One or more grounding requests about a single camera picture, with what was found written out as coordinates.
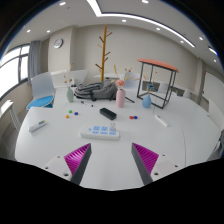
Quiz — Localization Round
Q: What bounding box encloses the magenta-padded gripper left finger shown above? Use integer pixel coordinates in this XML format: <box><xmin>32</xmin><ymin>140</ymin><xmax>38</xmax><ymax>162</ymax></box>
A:
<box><xmin>42</xmin><ymin>143</ymin><xmax>93</xmax><ymax>186</ymax></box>

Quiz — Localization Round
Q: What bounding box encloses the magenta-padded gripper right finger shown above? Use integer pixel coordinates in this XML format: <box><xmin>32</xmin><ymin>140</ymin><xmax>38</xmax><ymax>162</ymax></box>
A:
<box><xmin>130</xmin><ymin>142</ymin><xmax>181</xmax><ymax>186</ymax></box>

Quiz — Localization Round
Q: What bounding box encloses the plain white remote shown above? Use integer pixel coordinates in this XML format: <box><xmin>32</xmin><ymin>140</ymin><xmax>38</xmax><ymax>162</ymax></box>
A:
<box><xmin>153</xmin><ymin>114</ymin><xmax>170</xmax><ymax>128</ymax></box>

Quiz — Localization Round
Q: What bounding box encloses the white remote with buttons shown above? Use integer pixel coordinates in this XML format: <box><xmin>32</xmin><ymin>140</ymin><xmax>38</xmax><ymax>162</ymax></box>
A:
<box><xmin>28</xmin><ymin>119</ymin><xmax>48</xmax><ymax>134</ymax></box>

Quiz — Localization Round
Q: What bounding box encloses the black rectangular case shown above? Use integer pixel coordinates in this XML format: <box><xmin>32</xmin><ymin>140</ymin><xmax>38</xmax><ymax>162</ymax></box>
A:
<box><xmin>99</xmin><ymin>107</ymin><xmax>118</xmax><ymax>121</ymax></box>

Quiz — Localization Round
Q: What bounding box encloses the blue vase with dried flowers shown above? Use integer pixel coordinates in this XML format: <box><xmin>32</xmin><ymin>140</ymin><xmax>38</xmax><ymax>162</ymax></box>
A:
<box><xmin>134</xmin><ymin>70</ymin><xmax>158</xmax><ymax>109</ymax></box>

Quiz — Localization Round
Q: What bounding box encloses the black marker pen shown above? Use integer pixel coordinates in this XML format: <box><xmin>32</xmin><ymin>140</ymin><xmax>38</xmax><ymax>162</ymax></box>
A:
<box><xmin>80</xmin><ymin>100</ymin><xmax>95</xmax><ymax>108</ymax></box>

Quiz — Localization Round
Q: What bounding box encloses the green vase with dried flowers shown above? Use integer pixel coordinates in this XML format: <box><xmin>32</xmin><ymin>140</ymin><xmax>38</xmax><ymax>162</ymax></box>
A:
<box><xmin>62</xmin><ymin>62</ymin><xmax>76</xmax><ymax>104</ymax></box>

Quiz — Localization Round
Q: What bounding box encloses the pink vase with flowers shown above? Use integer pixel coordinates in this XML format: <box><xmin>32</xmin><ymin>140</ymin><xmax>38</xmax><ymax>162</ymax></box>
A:
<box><xmin>113</xmin><ymin>64</ymin><xmax>134</xmax><ymax>109</ymax></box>

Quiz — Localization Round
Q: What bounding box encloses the grey backpack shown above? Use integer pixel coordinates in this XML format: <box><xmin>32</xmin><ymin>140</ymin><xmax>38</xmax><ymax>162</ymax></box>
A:
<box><xmin>73</xmin><ymin>79</ymin><xmax>136</xmax><ymax>104</ymax></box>

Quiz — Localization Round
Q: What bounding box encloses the white chairs group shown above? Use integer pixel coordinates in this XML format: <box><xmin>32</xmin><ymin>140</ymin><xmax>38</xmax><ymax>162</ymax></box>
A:
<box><xmin>123</xmin><ymin>72</ymin><xmax>193</xmax><ymax>100</ymax></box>

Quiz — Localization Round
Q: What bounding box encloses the white chair with blue cushion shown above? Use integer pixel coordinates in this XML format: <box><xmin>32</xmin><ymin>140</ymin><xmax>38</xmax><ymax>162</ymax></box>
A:
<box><xmin>26</xmin><ymin>71</ymin><xmax>57</xmax><ymax>111</ymax></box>

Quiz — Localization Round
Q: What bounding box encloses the white desk panel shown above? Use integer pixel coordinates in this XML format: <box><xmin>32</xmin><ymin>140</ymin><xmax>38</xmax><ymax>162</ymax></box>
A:
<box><xmin>50</xmin><ymin>68</ymin><xmax>90</xmax><ymax>89</ymax></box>

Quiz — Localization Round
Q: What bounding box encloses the white whiteboard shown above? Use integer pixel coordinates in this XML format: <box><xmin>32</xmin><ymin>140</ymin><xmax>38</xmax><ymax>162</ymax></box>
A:
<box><xmin>202</xmin><ymin>71</ymin><xmax>224</xmax><ymax>115</ymax></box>

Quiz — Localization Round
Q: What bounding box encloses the grey curtain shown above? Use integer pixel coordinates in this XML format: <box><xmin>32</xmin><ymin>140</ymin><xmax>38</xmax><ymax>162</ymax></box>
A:
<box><xmin>27</xmin><ymin>40</ymin><xmax>42</xmax><ymax>85</ymax></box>

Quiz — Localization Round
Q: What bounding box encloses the wooden coat rack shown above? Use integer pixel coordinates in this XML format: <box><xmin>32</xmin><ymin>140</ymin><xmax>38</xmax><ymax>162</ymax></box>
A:
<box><xmin>94</xmin><ymin>24</ymin><xmax>114</xmax><ymax>83</ymax></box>

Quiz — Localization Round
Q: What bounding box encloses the window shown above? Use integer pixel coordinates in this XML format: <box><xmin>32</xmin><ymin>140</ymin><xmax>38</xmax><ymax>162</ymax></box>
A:
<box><xmin>0</xmin><ymin>43</ymin><xmax>31</xmax><ymax>100</ymax></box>

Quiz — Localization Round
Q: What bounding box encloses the round ceiling downlights group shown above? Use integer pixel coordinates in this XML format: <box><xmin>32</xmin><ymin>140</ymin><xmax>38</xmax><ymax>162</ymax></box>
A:
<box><xmin>24</xmin><ymin>0</ymin><xmax>219</xmax><ymax>58</ymax></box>

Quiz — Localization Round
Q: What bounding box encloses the long ceiling light strip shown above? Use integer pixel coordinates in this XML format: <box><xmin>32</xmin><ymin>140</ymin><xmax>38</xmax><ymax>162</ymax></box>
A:
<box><xmin>86</xmin><ymin>0</ymin><xmax>196</xmax><ymax>49</ymax></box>

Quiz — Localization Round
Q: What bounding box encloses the orange-topped black frame table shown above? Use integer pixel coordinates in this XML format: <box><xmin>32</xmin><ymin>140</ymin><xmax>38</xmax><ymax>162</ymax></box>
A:
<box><xmin>136</xmin><ymin>58</ymin><xmax>180</xmax><ymax>110</ymax></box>

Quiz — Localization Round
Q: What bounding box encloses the round wall clock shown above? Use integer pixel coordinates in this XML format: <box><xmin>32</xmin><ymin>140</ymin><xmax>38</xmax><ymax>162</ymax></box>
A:
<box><xmin>53</xmin><ymin>38</ymin><xmax>64</xmax><ymax>50</ymax></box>

